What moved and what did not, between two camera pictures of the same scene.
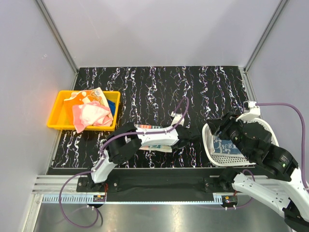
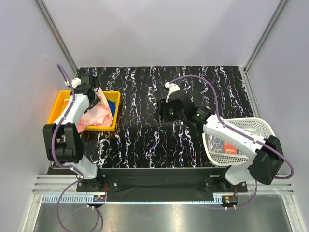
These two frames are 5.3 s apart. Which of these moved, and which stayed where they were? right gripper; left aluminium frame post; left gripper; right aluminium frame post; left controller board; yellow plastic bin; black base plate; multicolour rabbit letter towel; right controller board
Moved: right gripper; multicolour rabbit letter towel; left gripper
Stayed: left controller board; black base plate; left aluminium frame post; right aluminium frame post; right controller board; yellow plastic bin
